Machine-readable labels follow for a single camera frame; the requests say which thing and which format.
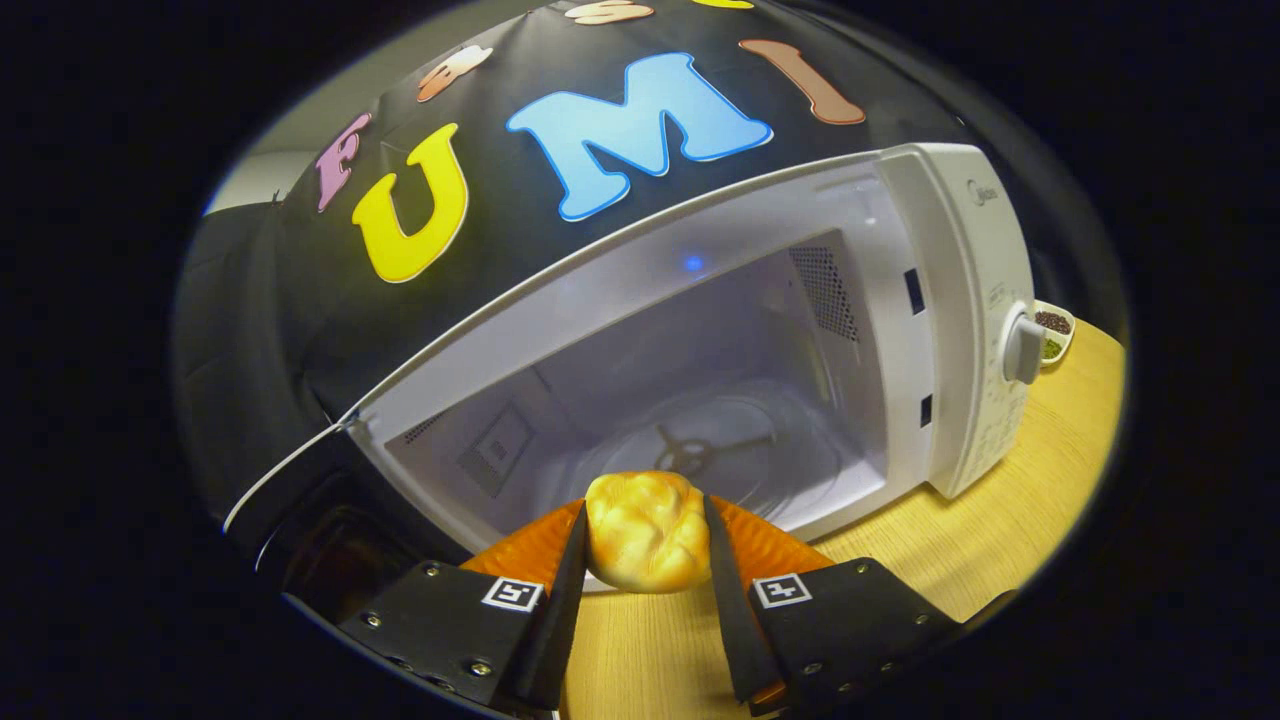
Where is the white microwave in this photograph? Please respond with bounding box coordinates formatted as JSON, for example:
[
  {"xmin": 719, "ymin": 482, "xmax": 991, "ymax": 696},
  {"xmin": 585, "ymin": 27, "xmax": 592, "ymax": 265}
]
[{"xmin": 222, "ymin": 142, "xmax": 1047, "ymax": 621}]

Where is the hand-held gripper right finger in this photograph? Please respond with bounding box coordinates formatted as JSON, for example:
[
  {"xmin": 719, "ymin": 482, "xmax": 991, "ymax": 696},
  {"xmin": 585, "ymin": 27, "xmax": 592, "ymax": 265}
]
[{"xmin": 703, "ymin": 494, "xmax": 963, "ymax": 716}]

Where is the golden bread roll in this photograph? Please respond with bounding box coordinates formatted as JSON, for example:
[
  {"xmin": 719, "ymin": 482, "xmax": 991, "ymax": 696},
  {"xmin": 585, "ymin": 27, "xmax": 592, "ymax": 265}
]
[{"xmin": 584, "ymin": 471, "xmax": 713, "ymax": 594}]

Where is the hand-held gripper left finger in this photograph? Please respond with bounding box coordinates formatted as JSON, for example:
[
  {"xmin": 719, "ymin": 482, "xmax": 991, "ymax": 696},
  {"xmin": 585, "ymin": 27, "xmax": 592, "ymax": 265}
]
[{"xmin": 338, "ymin": 498, "xmax": 591, "ymax": 713}]

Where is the white divided tray of beans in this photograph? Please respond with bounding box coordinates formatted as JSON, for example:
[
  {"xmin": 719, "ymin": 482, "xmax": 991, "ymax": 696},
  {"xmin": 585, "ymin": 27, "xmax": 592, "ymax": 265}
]
[{"xmin": 1033, "ymin": 299, "xmax": 1077, "ymax": 369}]

